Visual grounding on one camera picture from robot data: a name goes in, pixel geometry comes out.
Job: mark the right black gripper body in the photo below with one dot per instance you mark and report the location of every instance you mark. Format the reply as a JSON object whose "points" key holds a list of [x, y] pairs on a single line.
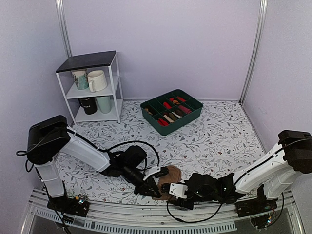
{"points": [[184, 205]]}

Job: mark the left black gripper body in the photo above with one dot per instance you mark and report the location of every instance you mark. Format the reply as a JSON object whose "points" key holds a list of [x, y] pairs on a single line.
{"points": [[147, 185]]}

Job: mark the brown ribbed sock pair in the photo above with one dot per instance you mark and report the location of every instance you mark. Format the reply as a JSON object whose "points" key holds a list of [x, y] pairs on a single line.
{"points": [[174, 176]]}

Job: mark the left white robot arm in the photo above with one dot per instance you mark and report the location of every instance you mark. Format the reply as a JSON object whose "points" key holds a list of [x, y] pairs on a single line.
{"points": [[53, 136]]}

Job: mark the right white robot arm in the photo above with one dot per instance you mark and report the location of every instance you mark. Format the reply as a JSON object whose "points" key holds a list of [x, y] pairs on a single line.
{"points": [[287, 160]]}

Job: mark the floral table mat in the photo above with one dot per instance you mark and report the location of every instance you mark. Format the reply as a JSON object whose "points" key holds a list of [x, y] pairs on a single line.
{"points": [[219, 142]]}

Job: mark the red rolled sock front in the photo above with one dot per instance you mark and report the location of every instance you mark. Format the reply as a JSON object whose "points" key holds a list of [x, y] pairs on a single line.
{"points": [[162, 122]]}

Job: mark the red rolled sock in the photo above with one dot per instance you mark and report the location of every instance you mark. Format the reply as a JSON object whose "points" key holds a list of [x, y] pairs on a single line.
{"points": [[166, 105], [162, 122]]}

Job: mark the beige sock in box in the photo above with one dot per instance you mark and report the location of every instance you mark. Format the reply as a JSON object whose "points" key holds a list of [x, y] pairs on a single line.
{"points": [[168, 118]]}

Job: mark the green divided sock box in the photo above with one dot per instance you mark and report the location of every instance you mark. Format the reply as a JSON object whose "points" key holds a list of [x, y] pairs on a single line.
{"points": [[154, 109]]}

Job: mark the dark brown sock in box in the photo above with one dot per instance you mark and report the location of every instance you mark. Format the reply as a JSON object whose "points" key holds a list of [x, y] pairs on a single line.
{"points": [[180, 112]]}

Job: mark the red rolled sock middle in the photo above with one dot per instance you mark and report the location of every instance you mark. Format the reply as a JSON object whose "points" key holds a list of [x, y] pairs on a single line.
{"points": [[166, 105]]}

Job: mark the maroon sock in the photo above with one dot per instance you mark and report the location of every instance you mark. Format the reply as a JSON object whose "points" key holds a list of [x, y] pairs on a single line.
{"points": [[185, 109]]}

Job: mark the orange striped sock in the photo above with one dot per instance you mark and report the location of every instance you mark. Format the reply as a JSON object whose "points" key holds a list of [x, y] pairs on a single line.
{"points": [[174, 101]]}

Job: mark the mint green mug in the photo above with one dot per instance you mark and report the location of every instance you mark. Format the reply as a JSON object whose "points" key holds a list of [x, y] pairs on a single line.
{"points": [[104, 104]]}

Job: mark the red sock back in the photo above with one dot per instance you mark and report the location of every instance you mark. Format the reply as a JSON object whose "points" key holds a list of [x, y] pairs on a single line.
{"points": [[181, 99]]}

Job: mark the black mug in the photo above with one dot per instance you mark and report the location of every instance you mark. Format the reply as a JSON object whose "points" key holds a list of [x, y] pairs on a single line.
{"points": [[88, 104]]}

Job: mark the white ceramic mug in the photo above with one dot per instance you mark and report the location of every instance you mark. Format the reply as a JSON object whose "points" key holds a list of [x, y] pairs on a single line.
{"points": [[97, 80]]}

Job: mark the white shelf black top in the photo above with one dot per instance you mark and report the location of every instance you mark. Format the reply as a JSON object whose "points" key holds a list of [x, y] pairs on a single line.
{"points": [[106, 61]]}

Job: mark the teal patterned mug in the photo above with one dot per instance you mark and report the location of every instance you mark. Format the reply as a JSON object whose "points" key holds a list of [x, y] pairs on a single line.
{"points": [[80, 79]]}

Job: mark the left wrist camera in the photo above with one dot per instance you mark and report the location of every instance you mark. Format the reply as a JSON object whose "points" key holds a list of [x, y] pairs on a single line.
{"points": [[156, 172]]}

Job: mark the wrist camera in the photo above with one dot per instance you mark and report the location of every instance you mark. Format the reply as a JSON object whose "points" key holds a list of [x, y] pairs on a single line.
{"points": [[174, 189], [156, 172]]}

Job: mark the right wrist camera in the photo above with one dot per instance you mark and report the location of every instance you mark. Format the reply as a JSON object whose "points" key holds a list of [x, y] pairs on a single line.
{"points": [[174, 189]]}

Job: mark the aluminium front rail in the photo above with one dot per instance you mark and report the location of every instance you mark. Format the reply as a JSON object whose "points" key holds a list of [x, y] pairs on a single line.
{"points": [[110, 218]]}

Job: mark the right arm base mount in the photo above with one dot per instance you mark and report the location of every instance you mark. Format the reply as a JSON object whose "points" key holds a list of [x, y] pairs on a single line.
{"points": [[255, 206]]}

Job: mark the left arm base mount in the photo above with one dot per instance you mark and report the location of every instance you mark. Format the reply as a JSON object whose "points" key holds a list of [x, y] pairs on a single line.
{"points": [[68, 205]]}

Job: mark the right corner metal post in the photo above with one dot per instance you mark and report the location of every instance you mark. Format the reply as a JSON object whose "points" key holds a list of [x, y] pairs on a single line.
{"points": [[255, 50]]}

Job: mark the corner metal post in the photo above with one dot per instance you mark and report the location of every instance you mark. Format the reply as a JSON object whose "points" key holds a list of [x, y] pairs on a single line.
{"points": [[255, 50], [63, 27]]}

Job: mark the left corner metal post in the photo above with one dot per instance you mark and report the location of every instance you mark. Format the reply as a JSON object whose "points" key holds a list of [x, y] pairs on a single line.
{"points": [[63, 27]]}

